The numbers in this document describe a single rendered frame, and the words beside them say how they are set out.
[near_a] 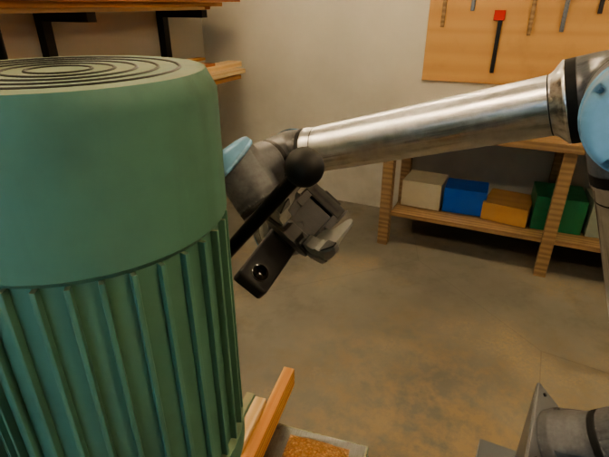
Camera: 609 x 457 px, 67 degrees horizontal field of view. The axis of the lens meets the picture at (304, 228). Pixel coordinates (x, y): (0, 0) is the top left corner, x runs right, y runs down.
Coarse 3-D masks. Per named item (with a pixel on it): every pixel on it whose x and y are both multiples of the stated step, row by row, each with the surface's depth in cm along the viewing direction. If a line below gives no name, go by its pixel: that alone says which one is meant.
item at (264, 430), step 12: (288, 372) 83; (276, 384) 80; (288, 384) 81; (276, 396) 78; (288, 396) 82; (264, 408) 75; (276, 408) 76; (264, 420) 73; (276, 420) 77; (264, 432) 71; (252, 444) 69; (264, 444) 71; (240, 456) 67; (252, 456) 67
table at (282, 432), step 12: (276, 432) 76; (288, 432) 76; (300, 432) 76; (312, 432) 76; (276, 444) 74; (336, 444) 74; (348, 444) 74; (360, 444) 74; (264, 456) 72; (276, 456) 72; (348, 456) 72; (360, 456) 72
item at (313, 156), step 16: (288, 160) 38; (304, 160) 38; (320, 160) 38; (288, 176) 39; (304, 176) 38; (320, 176) 39; (272, 192) 41; (288, 192) 40; (272, 208) 41; (256, 224) 43; (240, 240) 44
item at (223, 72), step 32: (0, 0) 200; (32, 0) 203; (64, 0) 217; (96, 0) 232; (128, 0) 250; (160, 0) 271; (192, 0) 295; (224, 0) 325; (160, 32) 343; (224, 64) 350
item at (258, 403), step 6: (252, 402) 75; (258, 402) 75; (264, 402) 75; (252, 408) 74; (258, 408) 74; (246, 414) 73; (252, 414) 73; (258, 414) 73; (246, 420) 72; (252, 420) 72; (246, 426) 71; (252, 426) 71; (246, 432) 70; (252, 432) 71; (246, 438) 69
